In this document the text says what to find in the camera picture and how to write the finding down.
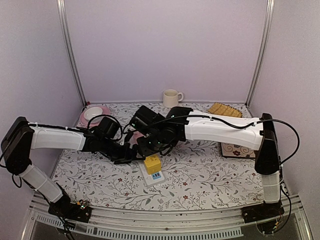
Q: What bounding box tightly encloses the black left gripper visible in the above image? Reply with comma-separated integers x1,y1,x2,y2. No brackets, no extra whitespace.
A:
100,137,146,165

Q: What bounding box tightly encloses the yellow cube socket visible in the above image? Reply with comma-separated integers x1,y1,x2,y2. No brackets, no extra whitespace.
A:
143,154,162,175

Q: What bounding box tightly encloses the white multicolour power strip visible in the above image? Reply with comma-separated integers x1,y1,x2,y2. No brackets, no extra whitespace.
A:
138,163,166,188

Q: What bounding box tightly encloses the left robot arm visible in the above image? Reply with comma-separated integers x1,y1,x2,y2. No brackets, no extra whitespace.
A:
0,116,141,217

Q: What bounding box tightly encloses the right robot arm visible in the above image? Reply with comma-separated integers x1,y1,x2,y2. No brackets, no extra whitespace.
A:
129,105,281,218

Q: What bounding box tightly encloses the white ceramic mug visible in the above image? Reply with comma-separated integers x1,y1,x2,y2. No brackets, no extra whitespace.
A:
162,89,184,108

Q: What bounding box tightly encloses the woven bamboo tray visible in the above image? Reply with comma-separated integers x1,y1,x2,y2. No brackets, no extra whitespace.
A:
207,102,243,118

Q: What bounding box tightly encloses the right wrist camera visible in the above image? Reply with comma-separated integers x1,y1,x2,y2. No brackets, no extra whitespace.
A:
129,105,163,134

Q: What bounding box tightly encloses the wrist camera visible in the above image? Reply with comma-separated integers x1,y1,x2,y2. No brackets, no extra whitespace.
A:
94,116,120,139
129,105,163,134

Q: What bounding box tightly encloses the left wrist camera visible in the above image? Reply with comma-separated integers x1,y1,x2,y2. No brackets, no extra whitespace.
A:
94,116,120,139

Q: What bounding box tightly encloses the aluminium front rail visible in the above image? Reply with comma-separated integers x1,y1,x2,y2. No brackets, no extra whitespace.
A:
22,193,313,240

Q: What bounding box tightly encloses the aluminium corner post left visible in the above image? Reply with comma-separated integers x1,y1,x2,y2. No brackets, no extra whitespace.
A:
56,0,87,107

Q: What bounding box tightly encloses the aluminium corner post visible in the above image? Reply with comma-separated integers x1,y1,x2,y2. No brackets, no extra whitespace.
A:
245,0,275,108
56,0,87,107

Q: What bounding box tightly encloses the aluminium corner post right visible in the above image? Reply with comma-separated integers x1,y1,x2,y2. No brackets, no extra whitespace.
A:
245,0,275,108

